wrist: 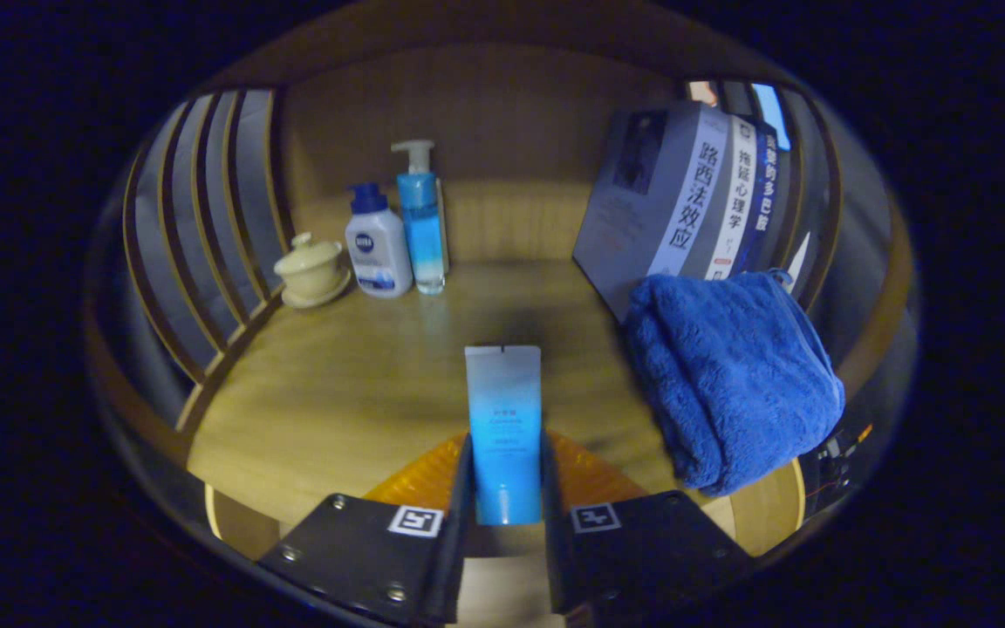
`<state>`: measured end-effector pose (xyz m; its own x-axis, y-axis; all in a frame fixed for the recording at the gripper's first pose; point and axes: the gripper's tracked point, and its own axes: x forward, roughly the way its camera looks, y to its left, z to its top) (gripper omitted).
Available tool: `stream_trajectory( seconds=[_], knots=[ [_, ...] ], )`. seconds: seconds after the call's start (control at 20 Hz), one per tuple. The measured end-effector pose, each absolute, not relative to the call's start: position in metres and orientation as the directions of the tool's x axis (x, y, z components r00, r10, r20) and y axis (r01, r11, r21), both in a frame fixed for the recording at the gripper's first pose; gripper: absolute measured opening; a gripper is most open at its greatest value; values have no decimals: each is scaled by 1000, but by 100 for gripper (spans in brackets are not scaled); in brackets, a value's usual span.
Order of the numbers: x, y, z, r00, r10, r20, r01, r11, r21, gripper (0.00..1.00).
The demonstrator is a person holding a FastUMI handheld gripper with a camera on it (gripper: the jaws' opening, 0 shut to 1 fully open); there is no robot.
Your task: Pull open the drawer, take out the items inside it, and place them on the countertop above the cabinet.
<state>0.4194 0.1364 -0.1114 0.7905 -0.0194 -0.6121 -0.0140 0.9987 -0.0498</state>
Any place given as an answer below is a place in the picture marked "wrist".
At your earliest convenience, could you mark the white bottle with blue cap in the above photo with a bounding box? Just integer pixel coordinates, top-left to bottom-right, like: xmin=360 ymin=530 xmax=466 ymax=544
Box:
xmin=345 ymin=182 xmax=414 ymax=300

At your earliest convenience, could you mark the blue cleanser tube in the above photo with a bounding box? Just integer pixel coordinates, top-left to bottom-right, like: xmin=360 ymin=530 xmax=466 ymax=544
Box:
xmin=464 ymin=345 xmax=545 ymax=527

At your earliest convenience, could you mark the dark blue book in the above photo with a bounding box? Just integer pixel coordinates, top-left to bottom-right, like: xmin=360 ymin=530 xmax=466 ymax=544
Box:
xmin=734 ymin=122 xmax=781 ymax=276

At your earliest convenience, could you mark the blue folded towel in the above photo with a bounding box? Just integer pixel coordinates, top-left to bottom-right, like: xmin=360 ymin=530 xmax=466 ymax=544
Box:
xmin=623 ymin=270 xmax=846 ymax=498

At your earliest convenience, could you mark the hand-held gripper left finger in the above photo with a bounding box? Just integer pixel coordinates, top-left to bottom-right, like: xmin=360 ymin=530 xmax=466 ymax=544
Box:
xmin=258 ymin=432 xmax=475 ymax=627

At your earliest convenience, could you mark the grey book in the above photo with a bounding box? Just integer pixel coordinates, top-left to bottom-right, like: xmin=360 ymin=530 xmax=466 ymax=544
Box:
xmin=572 ymin=100 xmax=730 ymax=324

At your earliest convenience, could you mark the cream lidded teacup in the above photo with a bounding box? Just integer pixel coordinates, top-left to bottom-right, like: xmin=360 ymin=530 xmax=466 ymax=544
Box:
xmin=273 ymin=232 xmax=352 ymax=310

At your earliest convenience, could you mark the blue pump bottle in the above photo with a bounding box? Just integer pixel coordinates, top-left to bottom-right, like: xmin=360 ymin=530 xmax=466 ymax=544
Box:
xmin=391 ymin=140 xmax=451 ymax=296

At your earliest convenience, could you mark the black and orange gripper device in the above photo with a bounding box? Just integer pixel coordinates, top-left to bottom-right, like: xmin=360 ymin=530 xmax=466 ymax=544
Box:
xmin=803 ymin=423 xmax=874 ymax=515

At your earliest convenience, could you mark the white book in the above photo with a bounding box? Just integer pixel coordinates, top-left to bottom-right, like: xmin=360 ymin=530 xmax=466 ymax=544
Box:
xmin=705 ymin=116 xmax=758 ymax=282

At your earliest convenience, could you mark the wooden cabinet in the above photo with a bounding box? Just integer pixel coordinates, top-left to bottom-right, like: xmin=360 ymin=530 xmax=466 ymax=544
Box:
xmin=84 ymin=0 xmax=920 ymax=577

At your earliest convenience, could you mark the wooden countertop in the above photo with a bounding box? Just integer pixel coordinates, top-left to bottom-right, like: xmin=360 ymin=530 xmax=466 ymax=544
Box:
xmin=188 ymin=257 xmax=809 ymax=559

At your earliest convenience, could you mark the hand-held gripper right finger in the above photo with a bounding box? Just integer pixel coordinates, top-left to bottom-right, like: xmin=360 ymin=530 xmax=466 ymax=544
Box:
xmin=540 ymin=430 xmax=756 ymax=616

